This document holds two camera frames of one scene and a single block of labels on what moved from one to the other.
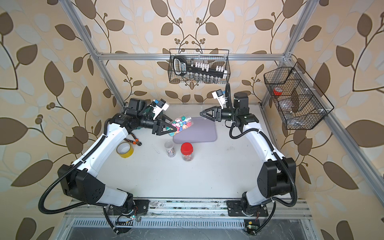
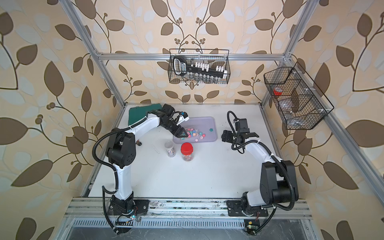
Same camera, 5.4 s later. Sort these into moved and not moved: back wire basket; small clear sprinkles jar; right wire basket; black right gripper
Moved: black right gripper
Not moved: back wire basket; right wire basket; small clear sprinkles jar
